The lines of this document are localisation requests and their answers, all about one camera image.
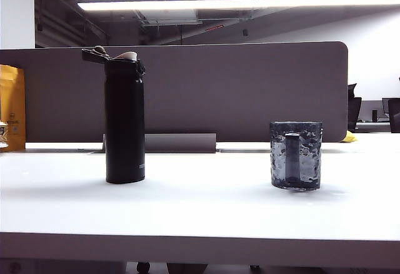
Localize background white desk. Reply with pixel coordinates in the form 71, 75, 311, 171
356, 120, 392, 133

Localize long grey desk divider panel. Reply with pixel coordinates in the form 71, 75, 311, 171
0, 40, 349, 143

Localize black background monitor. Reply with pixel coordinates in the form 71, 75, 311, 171
381, 96, 400, 133

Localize long ceiling light strip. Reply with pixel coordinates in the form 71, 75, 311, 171
76, 0, 400, 13

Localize black thermos with flip lid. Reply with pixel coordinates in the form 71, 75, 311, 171
81, 44, 147, 185

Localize dark textured glass mug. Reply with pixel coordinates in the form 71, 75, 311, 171
269, 121, 323, 192

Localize orange paper bag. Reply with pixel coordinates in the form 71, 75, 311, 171
0, 63, 27, 153

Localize black office chair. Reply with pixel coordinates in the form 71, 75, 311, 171
347, 83, 363, 133

